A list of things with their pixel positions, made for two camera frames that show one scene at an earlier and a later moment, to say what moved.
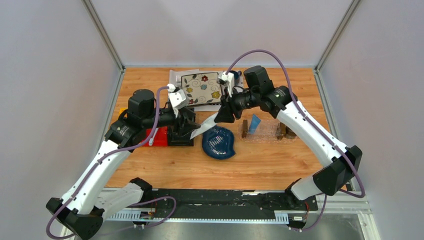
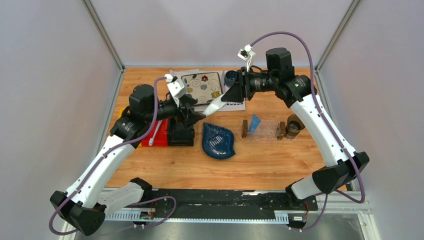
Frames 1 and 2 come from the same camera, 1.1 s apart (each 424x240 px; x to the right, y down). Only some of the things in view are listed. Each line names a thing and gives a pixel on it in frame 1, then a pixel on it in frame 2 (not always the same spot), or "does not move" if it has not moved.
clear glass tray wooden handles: x=270 y=131 does not move
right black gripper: x=227 y=109 to x=236 y=93
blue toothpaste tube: x=255 y=123 does not move
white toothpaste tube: x=206 y=125 to x=215 y=105
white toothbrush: x=151 y=142 does not move
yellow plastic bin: x=121 y=110 does not move
